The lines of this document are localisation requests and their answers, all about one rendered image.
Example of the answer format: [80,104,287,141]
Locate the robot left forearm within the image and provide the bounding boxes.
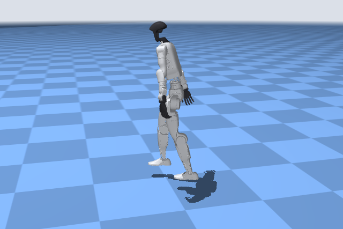
[156,69,167,101]

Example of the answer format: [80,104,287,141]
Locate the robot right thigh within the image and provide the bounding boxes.
[158,95,169,134]

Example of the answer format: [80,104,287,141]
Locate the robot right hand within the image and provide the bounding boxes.
[182,88,194,105]

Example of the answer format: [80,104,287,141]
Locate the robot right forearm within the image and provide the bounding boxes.
[178,69,188,90]

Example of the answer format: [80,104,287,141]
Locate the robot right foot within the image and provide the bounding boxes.
[148,158,171,166]

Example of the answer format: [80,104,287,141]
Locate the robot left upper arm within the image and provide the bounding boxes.
[156,45,168,78]

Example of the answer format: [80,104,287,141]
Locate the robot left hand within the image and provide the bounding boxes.
[159,95,171,119]

